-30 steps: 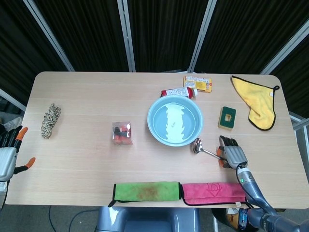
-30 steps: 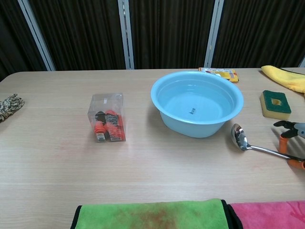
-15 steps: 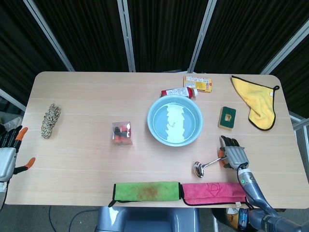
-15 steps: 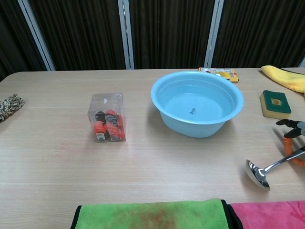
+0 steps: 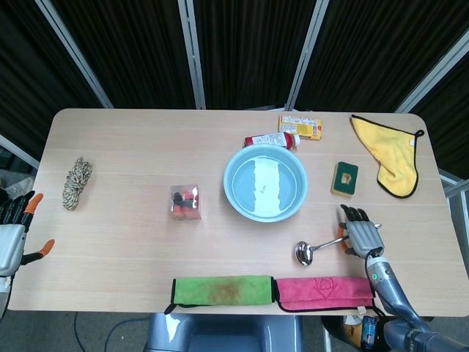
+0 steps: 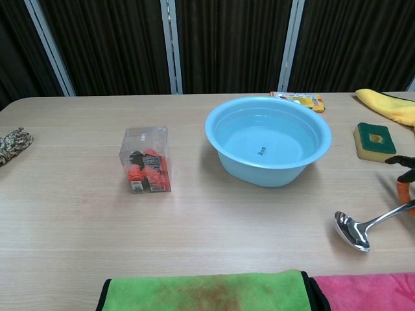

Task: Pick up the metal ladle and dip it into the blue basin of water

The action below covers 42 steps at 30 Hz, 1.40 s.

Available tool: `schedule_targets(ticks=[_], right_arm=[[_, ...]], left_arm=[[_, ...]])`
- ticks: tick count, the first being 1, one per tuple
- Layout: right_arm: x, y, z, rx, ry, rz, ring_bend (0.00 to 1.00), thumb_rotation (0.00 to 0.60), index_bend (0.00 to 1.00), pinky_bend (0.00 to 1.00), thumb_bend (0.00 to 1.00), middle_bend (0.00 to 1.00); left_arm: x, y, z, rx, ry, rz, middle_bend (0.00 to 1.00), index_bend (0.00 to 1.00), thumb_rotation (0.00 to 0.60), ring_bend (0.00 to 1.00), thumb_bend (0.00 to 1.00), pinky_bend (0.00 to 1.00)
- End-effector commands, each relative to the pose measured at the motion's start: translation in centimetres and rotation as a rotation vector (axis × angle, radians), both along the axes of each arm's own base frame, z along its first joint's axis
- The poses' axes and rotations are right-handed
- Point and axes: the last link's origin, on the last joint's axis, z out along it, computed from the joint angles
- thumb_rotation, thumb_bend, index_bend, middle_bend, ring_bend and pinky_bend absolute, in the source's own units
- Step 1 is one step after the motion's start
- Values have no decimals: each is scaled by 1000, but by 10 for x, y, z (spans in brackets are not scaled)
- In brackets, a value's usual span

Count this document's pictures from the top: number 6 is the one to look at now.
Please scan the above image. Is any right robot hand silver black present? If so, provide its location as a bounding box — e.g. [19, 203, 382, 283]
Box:
[384, 155, 415, 216]

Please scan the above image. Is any silver metal ladle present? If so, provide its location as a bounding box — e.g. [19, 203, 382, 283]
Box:
[333, 199, 415, 253]

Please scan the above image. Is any light blue plastic bowl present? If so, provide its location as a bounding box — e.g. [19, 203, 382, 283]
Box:
[204, 96, 333, 188]

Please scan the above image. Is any green and yellow sponge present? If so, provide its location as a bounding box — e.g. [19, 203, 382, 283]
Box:
[353, 122, 397, 160]

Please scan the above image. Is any yellow cloth black trim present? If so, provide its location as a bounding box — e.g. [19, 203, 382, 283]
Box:
[355, 88, 415, 132]

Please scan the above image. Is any pink cloth black trim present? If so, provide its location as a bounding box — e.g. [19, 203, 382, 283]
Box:
[307, 271, 415, 311]

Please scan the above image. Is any yellow snack packet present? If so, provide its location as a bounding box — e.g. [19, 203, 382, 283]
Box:
[270, 91, 326, 114]

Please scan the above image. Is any green cloth brown stain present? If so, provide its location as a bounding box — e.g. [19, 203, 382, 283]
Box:
[96, 269, 313, 311]

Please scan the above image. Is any clear box with orange items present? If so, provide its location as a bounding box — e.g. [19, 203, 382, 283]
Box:
[119, 125, 172, 195]

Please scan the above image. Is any coiled speckled rope bundle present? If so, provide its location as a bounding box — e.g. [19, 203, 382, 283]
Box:
[0, 126, 34, 168]

